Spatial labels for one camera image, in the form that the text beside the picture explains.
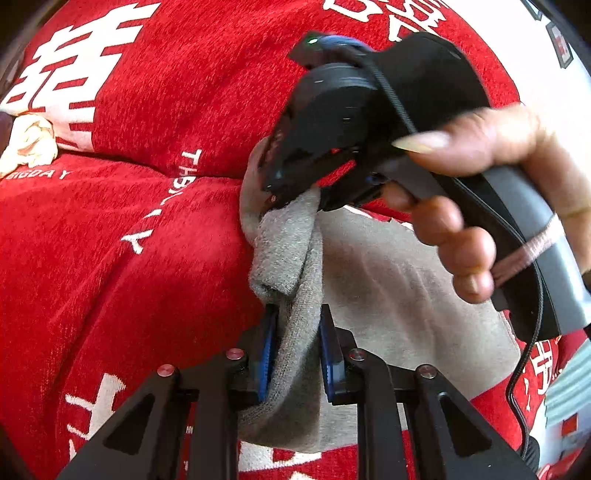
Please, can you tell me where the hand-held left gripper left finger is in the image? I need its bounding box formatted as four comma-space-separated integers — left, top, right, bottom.
55, 302, 280, 480

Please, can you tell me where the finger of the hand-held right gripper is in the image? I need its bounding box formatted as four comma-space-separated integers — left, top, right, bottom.
318, 159, 393, 214
261, 124, 358, 206

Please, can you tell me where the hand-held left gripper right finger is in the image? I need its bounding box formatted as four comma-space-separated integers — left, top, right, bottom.
320, 304, 539, 480

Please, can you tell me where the grey fleece garment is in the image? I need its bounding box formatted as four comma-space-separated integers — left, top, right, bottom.
238, 136, 522, 455

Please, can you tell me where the person's right hand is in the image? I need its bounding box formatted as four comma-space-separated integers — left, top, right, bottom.
381, 105, 591, 305

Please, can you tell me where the white printed bedding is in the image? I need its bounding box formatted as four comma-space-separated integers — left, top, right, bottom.
443, 0, 591, 176

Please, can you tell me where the red printed blanket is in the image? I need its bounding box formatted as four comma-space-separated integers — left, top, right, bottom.
0, 0, 591, 480

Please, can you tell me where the pink elastic band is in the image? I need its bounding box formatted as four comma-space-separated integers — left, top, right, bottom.
492, 215, 566, 287

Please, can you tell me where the light blue patterned cloth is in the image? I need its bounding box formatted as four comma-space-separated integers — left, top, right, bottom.
542, 342, 591, 467

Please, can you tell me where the yellow cloth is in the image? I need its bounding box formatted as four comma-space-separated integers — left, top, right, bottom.
0, 113, 60, 178

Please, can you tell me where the dark purple cloth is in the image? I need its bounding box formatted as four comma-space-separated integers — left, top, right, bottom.
0, 111, 14, 155

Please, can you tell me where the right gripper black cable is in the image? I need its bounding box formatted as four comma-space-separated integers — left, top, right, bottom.
360, 51, 546, 462

